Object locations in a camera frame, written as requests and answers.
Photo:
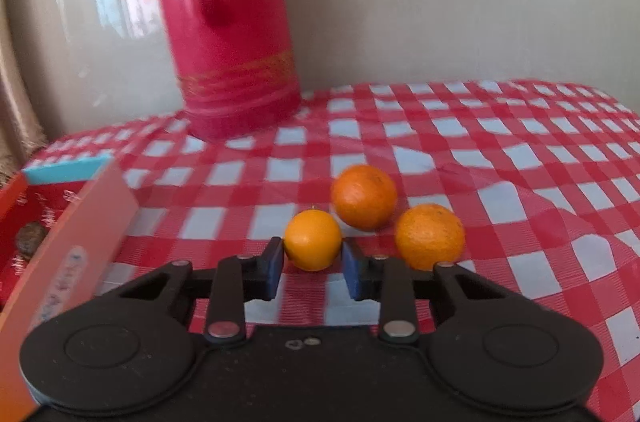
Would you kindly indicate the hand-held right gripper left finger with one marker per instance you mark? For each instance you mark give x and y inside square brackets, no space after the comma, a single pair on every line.
[274,269]

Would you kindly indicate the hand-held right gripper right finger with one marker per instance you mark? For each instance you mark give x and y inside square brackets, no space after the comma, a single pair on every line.
[352,274]

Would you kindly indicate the small yellow-orange mandarin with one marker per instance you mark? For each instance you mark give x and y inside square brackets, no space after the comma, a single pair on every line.
[313,239]

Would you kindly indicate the green and red cardboard box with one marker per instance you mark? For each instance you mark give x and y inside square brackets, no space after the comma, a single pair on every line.
[75,232]

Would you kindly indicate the brown wrinkled fruit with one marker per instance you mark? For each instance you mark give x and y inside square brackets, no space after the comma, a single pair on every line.
[30,238]

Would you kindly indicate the orange mandarin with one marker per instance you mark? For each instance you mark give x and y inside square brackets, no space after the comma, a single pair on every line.
[364,197]
[430,234]

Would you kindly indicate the red checkered tablecloth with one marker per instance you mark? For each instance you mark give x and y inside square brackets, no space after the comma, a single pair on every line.
[500,142]

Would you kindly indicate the red thermos flask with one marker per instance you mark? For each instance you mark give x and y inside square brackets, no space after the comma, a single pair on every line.
[225,27]

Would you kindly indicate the beige lace curtain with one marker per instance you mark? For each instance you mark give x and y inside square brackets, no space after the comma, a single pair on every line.
[15,112]

